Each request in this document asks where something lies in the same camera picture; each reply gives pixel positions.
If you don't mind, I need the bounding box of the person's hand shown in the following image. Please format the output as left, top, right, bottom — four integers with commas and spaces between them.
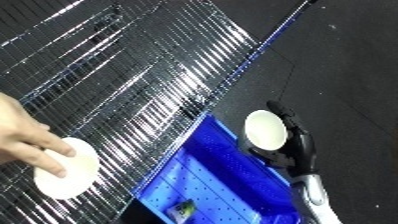
0, 92, 79, 179

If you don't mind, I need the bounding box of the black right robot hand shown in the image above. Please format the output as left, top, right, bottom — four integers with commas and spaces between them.
236, 99, 324, 176

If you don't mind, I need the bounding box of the white paper cup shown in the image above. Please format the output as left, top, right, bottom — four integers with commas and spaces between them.
31, 136, 102, 201
243, 109, 290, 151

